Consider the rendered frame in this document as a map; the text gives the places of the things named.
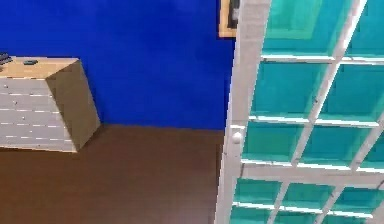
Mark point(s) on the white round door knob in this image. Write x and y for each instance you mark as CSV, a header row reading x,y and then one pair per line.
x,y
236,137

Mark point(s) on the white glass-paned room door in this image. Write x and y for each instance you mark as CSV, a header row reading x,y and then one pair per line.
x,y
253,100

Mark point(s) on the wooden chest of drawers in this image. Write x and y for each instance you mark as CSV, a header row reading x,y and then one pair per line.
x,y
36,110

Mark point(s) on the small black flat object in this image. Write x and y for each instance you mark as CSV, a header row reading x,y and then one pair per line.
x,y
30,62

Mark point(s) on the wooden framed wall picture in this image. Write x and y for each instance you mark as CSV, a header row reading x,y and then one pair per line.
x,y
227,18

